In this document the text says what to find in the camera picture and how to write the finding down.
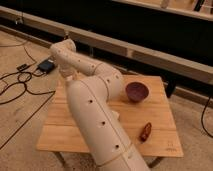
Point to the black power adapter box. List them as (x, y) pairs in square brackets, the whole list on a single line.
[(46, 66)]

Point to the dark red ceramic bowl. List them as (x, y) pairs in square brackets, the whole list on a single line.
[(136, 91)]

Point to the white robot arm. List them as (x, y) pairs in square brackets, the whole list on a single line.
[(90, 84)]

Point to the wooden table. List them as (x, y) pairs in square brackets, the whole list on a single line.
[(60, 132)]

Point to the brown oblong object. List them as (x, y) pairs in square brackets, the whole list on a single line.
[(146, 132)]

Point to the small black connector box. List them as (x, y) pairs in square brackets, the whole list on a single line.
[(22, 67)]

